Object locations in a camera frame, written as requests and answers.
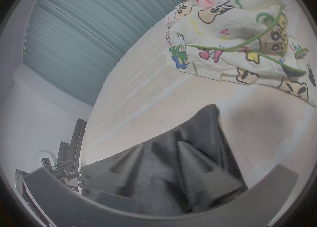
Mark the black T-shirt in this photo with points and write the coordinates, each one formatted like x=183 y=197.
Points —
x=158 y=171

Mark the blue-green curtain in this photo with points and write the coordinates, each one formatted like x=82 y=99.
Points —
x=69 y=60
x=118 y=5

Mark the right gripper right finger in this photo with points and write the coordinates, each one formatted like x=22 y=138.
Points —
x=215 y=179

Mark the bed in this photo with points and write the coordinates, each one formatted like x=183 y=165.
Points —
x=173 y=97

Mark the white printed pyjama top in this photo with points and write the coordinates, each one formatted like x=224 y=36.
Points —
x=235 y=22

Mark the black chest of drawers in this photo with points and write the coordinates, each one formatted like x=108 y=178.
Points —
x=76 y=141

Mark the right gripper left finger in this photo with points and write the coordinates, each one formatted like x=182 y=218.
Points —
x=118 y=171

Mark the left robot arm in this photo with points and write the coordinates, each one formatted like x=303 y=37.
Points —
x=66 y=170

